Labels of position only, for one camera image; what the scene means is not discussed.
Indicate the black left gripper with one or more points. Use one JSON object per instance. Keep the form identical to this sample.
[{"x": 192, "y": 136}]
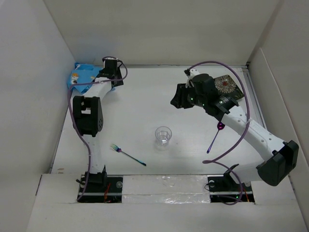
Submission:
[{"x": 118, "y": 81}]

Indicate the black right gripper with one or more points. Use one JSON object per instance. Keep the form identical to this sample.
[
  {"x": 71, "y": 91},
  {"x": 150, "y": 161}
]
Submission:
[{"x": 179, "y": 103}]

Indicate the blue space print cloth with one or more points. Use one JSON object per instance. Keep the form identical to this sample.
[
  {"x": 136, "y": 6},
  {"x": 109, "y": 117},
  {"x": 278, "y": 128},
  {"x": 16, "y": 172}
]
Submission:
[{"x": 81, "y": 78}]

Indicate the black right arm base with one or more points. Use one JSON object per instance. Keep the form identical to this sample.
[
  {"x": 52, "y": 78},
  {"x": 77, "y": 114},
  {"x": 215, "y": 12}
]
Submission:
[{"x": 223, "y": 189}]

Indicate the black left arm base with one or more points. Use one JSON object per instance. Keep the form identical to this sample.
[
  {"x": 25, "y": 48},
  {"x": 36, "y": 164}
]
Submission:
[{"x": 101, "y": 188}]

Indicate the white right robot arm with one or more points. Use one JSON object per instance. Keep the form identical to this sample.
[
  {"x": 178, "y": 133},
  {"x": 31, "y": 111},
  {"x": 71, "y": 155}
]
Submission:
[{"x": 279, "y": 157}]

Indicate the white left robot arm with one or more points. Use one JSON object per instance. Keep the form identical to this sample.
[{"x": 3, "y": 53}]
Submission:
[{"x": 87, "y": 110}]

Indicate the clear plastic cup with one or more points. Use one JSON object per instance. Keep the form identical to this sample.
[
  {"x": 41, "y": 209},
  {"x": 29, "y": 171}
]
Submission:
[{"x": 163, "y": 136}]

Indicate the purple metal spoon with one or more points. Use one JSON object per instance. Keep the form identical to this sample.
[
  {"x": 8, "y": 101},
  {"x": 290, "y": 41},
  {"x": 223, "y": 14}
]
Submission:
[{"x": 220, "y": 126}]

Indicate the black floral square plate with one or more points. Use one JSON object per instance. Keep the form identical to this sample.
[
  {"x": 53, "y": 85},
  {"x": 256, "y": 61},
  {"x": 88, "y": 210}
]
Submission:
[{"x": 226, "y": 85}]

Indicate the iridescent metal fork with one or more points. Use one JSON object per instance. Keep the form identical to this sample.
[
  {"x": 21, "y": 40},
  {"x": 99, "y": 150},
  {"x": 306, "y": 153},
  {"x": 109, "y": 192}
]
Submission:
[{"x": 119, "y": 150}]

